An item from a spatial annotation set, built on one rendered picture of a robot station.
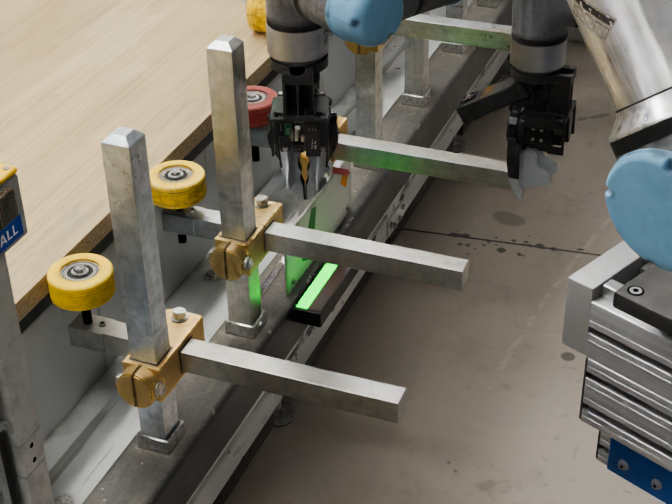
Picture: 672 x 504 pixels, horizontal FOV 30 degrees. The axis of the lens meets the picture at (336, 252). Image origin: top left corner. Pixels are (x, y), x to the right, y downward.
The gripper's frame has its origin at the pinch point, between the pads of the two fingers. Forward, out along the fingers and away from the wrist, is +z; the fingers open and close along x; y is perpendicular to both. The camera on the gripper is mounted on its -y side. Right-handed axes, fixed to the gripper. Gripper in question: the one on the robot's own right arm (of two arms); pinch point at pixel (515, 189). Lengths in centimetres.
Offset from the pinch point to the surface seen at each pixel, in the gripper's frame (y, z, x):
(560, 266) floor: -13, 82, 104
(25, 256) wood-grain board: -50, -8, -49
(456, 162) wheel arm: -8.6, -3.8, -1.4
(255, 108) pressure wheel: -39.5, -8.7, -3.4
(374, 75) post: -28.8, -5.5, 19.1
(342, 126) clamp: -28.0, -4.6, 2.5
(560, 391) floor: -1, 83, 57
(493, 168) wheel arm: -3.1, -3.7, -1.3
